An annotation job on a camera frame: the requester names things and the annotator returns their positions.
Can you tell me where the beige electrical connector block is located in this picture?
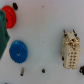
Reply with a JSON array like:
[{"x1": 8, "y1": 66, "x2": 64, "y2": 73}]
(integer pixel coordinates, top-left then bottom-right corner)
[{"x1": 61, "y1": 31, "x2": 81, "y2": 69}]

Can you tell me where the red gear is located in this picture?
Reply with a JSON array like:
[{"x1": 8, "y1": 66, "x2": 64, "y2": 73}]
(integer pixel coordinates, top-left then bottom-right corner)
[{"x1": 2, "y1": 5, "x2": 16, "y2": 29}]

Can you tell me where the small metal screw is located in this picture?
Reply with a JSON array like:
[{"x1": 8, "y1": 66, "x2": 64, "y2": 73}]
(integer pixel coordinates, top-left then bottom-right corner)
[{"x1": 20, "y1": 67, "x2": 24, "y2": 76}]

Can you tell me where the black object at right edge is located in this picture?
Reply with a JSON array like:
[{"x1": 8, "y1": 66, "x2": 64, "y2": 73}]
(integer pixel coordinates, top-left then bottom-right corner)
[{"x1": 79, "y1": 66, "x2": 84, "y2": 74}]

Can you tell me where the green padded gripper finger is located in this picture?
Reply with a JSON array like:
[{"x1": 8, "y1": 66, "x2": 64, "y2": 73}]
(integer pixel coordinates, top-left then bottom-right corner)
[{"x1": 0, "y1": 10, "x2": 10, "y2": 59}]

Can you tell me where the blue gear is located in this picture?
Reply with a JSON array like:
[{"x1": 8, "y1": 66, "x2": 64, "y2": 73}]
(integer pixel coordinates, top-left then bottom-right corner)
[{"x1": 9, "y1": 40, "x2": 28, "y2": 63}]

